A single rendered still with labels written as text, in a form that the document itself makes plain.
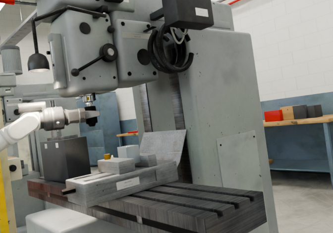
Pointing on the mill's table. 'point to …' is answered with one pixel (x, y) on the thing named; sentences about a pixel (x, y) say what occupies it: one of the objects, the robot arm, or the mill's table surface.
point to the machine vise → (122, 181)
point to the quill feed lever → (110, 49)
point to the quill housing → (85, 53)
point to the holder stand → (65, 157)
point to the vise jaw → (116, 165)
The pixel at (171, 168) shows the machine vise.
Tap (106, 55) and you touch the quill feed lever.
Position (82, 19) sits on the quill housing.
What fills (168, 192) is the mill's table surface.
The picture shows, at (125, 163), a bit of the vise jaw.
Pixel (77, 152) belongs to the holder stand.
